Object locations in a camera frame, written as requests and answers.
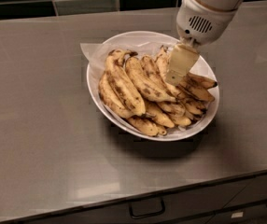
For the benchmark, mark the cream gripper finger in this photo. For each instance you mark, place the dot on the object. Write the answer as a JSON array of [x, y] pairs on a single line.
[[182, 58]]

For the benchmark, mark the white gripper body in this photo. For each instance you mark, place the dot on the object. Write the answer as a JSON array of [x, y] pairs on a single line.
[[202, 20]]

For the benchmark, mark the spotted yellow banana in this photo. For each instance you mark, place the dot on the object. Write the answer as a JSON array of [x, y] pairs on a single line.
[[195, 90]]

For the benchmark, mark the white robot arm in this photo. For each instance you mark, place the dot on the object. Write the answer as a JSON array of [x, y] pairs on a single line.
[[222, 5]]

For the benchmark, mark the long spotted banana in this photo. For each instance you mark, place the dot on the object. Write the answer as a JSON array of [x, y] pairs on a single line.
[[184, 104]]

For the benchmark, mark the small banana far right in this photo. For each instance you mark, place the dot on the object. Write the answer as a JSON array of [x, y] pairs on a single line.
[[206, 82]]

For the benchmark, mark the small banana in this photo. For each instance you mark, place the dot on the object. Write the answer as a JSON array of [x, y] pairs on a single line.
[[206, 82], [180, 121]]

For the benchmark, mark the spotted banana centre right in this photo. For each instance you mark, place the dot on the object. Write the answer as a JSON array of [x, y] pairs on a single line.
[[152, 71]]

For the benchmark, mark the white oval bowl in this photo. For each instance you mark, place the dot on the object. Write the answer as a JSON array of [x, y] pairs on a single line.
[[174, 134]]

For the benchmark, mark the banana lower middle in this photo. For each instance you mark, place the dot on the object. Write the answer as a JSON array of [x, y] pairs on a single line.
[[157, 115]]

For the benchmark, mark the small banana lower right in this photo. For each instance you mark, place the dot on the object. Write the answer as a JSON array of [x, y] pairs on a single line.
[[180, 121]]

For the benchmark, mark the large spotted banana left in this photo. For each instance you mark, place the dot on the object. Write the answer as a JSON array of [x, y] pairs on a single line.
[[121, 84]]

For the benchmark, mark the banana bottom front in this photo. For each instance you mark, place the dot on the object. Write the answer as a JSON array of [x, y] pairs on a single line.
[[147, 126]]

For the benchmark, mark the spotted banana far left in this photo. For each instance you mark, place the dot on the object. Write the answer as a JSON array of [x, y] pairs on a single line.
[[111, 100]]

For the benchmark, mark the white paper liner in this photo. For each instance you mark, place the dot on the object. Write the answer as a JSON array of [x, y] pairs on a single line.
[[96, 53]]

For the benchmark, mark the black drawer handle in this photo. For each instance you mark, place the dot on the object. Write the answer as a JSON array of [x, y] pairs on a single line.
[[146, 208]]

